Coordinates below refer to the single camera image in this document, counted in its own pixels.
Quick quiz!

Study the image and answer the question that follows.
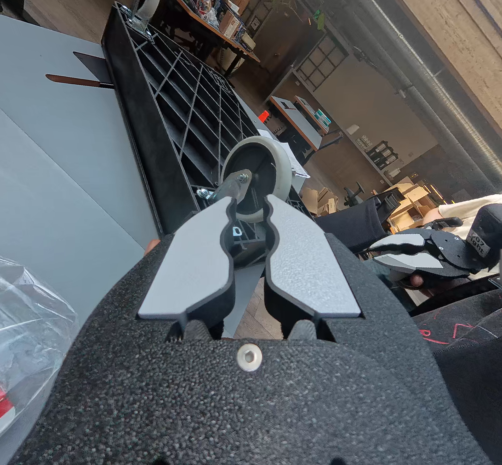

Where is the person's right hand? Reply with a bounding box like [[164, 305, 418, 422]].
[[407, 272, 437, 298]]

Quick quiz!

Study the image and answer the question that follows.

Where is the black office chair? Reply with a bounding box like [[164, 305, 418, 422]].
[[344, 181, 366, 207]]

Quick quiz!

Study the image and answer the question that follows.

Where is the black metal plate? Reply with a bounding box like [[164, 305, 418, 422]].
[[73, 51, 115, 82]]

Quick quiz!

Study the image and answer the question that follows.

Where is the white paper sheet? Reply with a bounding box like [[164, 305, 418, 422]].
[[287, 150, 311, 179]]

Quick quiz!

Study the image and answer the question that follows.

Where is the silver ventilation duct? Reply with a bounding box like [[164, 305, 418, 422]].
[[331, 0, 502, 193]]

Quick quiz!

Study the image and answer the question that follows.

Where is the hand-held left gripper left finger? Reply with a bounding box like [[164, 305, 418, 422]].
[[136, 196, 237, 328]]

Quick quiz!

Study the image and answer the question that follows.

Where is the shelf with black binders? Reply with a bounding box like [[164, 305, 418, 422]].
[[356, 135, 405, 172]]

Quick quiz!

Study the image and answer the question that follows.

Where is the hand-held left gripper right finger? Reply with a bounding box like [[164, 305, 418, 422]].
[[262, 194, 362, 328]]

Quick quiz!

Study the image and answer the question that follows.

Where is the person's black hoodie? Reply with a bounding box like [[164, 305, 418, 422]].
[[410, 286, 502, 465]]

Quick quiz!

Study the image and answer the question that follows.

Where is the black plastic dolly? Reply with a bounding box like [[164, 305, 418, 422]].
[[100, 1, 316, 269]]

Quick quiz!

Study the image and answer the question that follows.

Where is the black gridded glass door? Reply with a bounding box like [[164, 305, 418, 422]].
[[295, 35, 350, 94]]

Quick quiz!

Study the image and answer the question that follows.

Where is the wooden table with boxes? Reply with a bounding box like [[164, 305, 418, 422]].
[[162, 0, 261, 78]]

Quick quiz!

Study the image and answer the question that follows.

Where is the black padded chair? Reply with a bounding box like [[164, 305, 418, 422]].
[[315, 188, 405, 254]]

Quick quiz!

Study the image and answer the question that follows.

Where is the grey shelf with books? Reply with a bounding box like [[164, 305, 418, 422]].
[[294, 95, 343, 137]]

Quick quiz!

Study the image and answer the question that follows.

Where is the clear plastic bag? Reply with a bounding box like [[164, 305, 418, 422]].
[[0, 255, 82, 436]]

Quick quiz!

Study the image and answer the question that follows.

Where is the grey board with wooden edge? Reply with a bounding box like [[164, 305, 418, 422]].
[[270, 95, 323, 152]]

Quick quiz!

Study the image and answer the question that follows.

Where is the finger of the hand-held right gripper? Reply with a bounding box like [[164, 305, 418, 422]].
[[372, 252, 446, 272], [368, 233, 427, 256]]

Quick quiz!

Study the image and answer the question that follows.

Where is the pile of cardboard boxes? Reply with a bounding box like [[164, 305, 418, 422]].
[[301, 177, 448, 235]]

